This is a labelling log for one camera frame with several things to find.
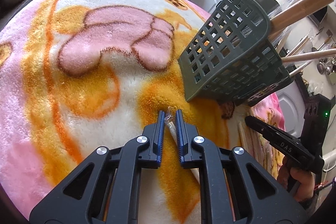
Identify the chopstick pair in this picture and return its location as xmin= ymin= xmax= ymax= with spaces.
xmin=238 ymin=122 xmax=253 ymax=155
xmin=281 ymin=48 xmax=336 ymax=63
xmin=163 ymin=106 xmax=202 ymax=185
xmin=286 ymin=34 xmax=310 ymax=57

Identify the person's right hand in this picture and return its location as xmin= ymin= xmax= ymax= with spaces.
xmin=277 ymin=156 xmax=315 ymax=202

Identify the dark green utensil basket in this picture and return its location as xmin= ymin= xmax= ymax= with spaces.
xmin=178 ymin=0 xmax=293 ymax=106

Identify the wrapped chopstick pair leaning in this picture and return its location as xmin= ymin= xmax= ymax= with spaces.
xmin=281 ymin=48 xmax=336 ymax=63

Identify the pink cartoon bear blanket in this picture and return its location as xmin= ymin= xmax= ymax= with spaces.
xmin=1 ymin=0 xmax=284 ymax=217

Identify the wrapped chopstick pair upright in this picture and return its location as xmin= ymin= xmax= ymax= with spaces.
xmin=286 ymin=34 xmax=310 ymax=57

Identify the wrapped thick chopstick bundle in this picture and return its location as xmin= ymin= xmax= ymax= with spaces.
xmin=268 ymin=0 xmax=334 ymax=40

